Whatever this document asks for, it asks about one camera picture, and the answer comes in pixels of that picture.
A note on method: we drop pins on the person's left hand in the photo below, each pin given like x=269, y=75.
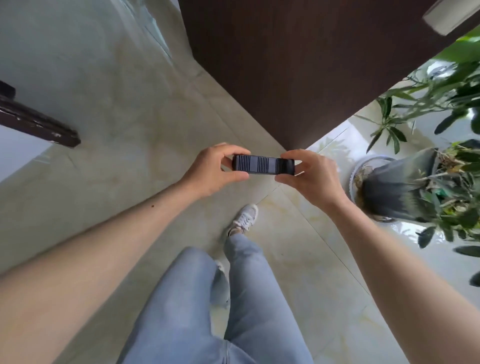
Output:
x=204, y=172

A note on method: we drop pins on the person's right hand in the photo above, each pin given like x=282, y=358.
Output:
x=315, y=180

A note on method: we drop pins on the person's right thumb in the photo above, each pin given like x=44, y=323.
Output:
x=287, y=177

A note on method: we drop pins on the person's left thumb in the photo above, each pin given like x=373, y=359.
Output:
x=237, y=177

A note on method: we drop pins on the black ribbed handheld device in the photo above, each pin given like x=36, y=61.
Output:
x=262, y=164

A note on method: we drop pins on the person's right forearm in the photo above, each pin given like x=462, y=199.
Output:
x=405, y=285

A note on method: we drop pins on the person's left forearm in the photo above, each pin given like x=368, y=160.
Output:
x=93, y=255

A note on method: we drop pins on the white sneaker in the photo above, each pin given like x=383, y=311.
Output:
x=243, y=219
x=220, y=267

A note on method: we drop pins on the white plant saucer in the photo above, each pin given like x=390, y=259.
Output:
x=356, y=180

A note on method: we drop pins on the grey plant pot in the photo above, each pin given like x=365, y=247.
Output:
x=397, y=187

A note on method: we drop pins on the dark brown wooden door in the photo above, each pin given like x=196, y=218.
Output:
x=300, y=63

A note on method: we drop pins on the light blue jeans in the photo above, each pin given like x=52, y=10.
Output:
x=210, y=311

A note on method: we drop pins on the green leafy plant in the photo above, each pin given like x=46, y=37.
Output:
x=450, y=112

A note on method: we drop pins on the dark wooden door frame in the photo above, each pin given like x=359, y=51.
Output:
x=35, y=118

